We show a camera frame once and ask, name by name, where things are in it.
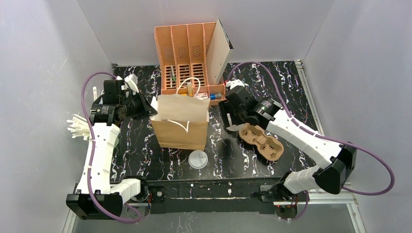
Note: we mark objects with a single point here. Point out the white wrapped straws bundle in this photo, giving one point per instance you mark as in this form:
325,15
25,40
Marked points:
78,127

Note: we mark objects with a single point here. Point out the blue grey glue bottle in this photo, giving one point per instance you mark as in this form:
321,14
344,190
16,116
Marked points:
216,96

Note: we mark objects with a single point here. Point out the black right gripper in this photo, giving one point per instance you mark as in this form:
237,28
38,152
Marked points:
232,109

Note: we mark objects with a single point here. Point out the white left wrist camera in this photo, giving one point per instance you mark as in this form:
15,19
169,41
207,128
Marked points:
130,84

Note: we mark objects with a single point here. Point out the red white staples box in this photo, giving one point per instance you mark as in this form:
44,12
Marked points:
201,96

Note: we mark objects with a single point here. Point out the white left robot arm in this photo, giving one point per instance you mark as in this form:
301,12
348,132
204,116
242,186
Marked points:
94,197

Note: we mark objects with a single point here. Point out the white plastic cup lid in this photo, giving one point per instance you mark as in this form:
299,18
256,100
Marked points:
198,159

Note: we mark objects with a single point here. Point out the orange desktop file organizer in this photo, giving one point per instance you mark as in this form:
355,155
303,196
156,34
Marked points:
182,51

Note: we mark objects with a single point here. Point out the brown paper takeout bag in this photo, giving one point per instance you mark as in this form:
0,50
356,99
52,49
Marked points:
181,121

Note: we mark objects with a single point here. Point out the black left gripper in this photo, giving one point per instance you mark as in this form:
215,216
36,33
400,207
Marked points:
138,105

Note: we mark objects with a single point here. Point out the cream glue stick tube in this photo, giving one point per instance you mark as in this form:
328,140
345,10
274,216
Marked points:
190,88

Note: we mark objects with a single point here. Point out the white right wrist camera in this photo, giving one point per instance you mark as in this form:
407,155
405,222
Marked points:
233,83

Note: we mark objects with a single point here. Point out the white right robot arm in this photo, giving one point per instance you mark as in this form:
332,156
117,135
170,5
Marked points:
334,162

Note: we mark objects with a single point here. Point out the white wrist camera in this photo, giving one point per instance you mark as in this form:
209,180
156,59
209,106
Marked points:
233,83
130,84

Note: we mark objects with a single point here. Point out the white board panel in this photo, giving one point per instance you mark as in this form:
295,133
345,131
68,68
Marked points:
219,52

